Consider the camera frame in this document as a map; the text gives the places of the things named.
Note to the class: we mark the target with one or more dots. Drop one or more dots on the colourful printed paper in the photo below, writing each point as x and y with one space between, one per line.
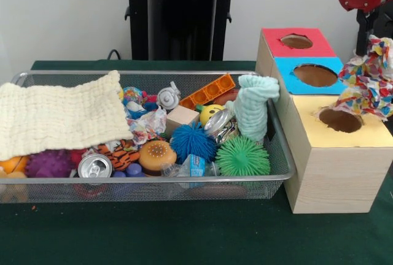
368 81

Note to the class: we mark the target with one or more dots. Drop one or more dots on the light blue muslin cloth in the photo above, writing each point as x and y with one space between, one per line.
251 108

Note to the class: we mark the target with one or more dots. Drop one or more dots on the wooden box with three holes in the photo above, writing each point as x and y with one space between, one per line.
337 179

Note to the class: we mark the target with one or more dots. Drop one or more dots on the orange toy block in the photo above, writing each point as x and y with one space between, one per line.
208 90

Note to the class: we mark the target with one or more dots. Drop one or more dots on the crushed printed can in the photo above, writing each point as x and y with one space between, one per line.
221 127

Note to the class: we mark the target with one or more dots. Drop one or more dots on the yellow smiley ball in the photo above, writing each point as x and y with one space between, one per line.
210 113

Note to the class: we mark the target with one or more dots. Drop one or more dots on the green spiky ball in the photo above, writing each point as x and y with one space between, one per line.
242 157

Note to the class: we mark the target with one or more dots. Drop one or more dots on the plain wooden cube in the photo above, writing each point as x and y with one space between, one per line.
181 117

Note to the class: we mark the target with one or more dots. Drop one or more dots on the blue spiky ball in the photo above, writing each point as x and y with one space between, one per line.
190 142

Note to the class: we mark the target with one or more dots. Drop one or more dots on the toy burger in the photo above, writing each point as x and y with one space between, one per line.
156 154

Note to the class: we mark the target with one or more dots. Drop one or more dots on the silver drink can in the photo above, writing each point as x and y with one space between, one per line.
94 167

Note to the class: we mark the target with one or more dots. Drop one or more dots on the cream muslin cloth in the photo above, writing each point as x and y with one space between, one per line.
61 114

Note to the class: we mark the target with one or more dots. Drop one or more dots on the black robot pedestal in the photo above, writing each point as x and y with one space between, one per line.
181 16

